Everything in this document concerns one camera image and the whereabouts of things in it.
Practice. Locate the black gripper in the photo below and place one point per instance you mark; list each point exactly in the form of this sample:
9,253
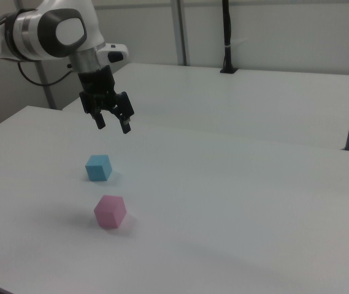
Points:
97,84

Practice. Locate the blue cube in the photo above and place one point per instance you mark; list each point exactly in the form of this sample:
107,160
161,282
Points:
98,169

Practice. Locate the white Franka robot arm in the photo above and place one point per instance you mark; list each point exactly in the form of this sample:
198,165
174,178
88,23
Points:
33,33

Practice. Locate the pink cube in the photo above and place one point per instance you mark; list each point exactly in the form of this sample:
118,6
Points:
109,212

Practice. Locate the black pole with base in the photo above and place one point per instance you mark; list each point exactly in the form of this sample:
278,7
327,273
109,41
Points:
227,30

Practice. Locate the grey wall frame post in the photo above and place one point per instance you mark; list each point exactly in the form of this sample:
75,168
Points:
46,85
180,30

